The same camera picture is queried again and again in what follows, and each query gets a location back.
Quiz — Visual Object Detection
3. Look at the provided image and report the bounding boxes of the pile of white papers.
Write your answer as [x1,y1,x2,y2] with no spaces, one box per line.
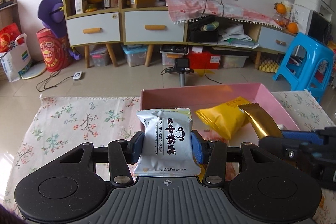
[219,23,259,48]

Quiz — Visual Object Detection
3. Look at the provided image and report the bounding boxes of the yellow foam tray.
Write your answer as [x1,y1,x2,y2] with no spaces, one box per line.
[259,60,279,73]

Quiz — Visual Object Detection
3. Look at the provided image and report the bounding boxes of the pink pompom cloth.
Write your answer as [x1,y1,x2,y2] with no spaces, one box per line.
[164,0,285,30]

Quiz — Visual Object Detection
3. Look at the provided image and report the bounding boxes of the white drawer small knob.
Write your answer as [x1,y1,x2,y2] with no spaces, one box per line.
[259,26,296,54]

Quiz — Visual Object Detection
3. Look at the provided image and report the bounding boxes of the wooden drawer cabinet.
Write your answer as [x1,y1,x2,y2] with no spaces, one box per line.
[122,7,187,67]

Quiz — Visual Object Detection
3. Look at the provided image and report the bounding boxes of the floral tablecloth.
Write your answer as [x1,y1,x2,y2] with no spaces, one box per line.
[5,90,336,224]

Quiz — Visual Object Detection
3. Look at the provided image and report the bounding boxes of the round white board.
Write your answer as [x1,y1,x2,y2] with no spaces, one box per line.
[22,61,48,80]

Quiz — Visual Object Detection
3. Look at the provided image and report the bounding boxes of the small yellow snack packet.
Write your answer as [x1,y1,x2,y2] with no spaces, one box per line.
[196,96,250,140]

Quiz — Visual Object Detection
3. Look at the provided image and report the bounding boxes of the red cylindrical gift box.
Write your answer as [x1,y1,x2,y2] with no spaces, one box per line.
[36,28,74,72]

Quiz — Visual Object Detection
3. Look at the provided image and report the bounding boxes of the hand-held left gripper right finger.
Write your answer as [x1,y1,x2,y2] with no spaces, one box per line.
[191,130,275,186]

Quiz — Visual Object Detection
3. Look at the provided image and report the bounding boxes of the black camera on pole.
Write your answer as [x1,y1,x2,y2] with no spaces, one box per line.
[161,57,195,86]

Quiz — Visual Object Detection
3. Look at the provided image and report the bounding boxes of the black bag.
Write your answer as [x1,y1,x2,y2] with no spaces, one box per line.
[188,15,219,43]

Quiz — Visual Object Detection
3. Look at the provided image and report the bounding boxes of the long clear storage bin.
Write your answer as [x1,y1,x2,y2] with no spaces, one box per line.
[220,55,249,69]

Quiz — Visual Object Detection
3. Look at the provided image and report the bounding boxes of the white paper bag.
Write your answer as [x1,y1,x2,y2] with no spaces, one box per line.
[0,33,33,83]

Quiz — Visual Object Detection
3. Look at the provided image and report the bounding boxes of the red gift bag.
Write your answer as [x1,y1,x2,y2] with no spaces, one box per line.
[0,24,23,52]

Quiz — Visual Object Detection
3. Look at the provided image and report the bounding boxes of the cardboard box white label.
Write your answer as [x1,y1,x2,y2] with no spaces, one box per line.
[75,0,88,14]

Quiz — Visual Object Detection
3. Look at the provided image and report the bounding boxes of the low wooden tv stand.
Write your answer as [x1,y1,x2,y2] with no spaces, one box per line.
[187,17,298,69]

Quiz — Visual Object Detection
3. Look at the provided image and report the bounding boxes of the glass jar of small oranges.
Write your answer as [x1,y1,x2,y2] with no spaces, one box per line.
[272,13,288,28]

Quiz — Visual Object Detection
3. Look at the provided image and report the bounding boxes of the red carton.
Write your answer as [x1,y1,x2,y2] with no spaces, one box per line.
[188,46,221,70]

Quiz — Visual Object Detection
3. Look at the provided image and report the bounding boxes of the blue plastic stool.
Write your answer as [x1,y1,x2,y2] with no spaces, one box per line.
[272,32,335,104]

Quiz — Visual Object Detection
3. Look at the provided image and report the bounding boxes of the purple plush toy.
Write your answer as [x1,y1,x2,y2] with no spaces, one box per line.
[37,0,79,60]

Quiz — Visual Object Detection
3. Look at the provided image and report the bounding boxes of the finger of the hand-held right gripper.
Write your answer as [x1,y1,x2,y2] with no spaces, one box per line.
[282,130,327,141]
[259,136,313,162]

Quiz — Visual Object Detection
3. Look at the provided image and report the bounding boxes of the white monkey-print snack packet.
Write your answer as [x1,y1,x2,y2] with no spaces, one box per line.
[133,108,202,178]

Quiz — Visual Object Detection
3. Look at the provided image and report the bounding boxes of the white drawer wooden handle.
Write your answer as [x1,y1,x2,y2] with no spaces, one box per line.
[66,12,121,46]
[125,10,184,43]

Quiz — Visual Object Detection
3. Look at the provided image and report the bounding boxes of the gold snack packet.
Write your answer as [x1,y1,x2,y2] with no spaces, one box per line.
[238,104,284,140]

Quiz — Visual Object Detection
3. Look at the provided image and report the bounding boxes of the yellow green pouch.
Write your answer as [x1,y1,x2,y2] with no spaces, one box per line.
[201,21,219,31]

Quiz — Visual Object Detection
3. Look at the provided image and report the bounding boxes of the pink cardboard box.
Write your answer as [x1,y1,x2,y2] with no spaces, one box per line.
[140,82,301,180]

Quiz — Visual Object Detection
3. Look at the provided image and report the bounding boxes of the flat cardboard box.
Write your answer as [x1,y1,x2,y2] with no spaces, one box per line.
[130,0,156,9]

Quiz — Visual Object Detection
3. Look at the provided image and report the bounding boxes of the microwave oven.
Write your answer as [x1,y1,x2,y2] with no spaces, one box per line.
[290,4,332,45]

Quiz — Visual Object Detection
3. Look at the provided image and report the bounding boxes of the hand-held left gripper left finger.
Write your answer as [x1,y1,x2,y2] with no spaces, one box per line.
[59,130,146,186]

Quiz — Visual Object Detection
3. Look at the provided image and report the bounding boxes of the clear bin black contents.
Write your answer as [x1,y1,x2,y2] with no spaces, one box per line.
[160,45,188,66]

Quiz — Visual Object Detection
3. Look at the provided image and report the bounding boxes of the clear bin blue lid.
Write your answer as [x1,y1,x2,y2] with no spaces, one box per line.
[122,45,148,67]

